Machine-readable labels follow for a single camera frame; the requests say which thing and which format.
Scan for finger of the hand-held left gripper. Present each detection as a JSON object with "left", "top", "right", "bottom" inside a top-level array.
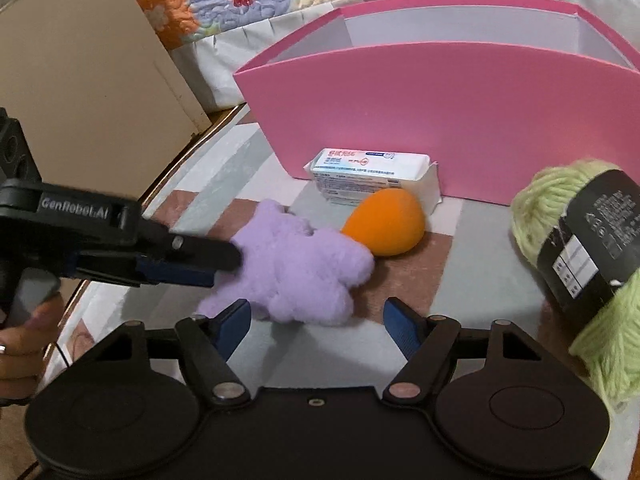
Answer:
[
  {"left": 135, "top": 217, "right": 245, "bottom": 274},
  {"left": 62, "top": 251, "right": 217, "bottom": 290}
]

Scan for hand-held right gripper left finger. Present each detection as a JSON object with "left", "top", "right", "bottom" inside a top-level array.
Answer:
[{"left": 97, "top": 298, "right": 252, "bottom": 403}]

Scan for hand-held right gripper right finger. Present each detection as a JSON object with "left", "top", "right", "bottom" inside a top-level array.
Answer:
[{"left": 381, "top": 297, "right": 543, "bottom": 402}]

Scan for purple plush toy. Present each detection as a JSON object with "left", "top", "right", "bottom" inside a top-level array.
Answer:
[{"left": 195, "top": 199, "right": 376, "bottom": 327}]

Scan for orange makeup sponge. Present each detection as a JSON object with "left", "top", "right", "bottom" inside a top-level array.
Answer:
[{"left": 341, "top": 189, "right": 427, "bottom": 257}]

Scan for white tissue packet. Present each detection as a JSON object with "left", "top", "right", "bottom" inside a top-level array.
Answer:
[{"left": 305, "top": 148, "right": 441, "bottom": 216}]

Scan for green yarn ball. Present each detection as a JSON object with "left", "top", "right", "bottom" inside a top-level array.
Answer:
[{"left": 510, "top": 159, "right": 640, "bottom": 406}]

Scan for pink cardboard box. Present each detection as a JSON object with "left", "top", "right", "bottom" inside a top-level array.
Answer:
[{"left": 234, "top": 0, "right": 640, "bottom": 208}]

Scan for person's left hand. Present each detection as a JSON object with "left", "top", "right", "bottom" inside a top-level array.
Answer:
[{"left": 0, "top": 292, "right": 64, "bottom": 402}]

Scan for checkered rug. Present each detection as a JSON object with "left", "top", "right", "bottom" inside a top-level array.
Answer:
[{"left": 45, "top": 102, "right": 640, "bottom": 480}]

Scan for floral quilted bedspread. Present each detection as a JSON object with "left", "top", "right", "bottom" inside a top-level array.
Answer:
[{"left": 165, "top": 0, "right": 640, "bottom": 111}]

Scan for black cable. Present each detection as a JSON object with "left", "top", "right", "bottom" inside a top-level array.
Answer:
[{"left": 50, "top": 337, "right": 71, "bottom": 372}]

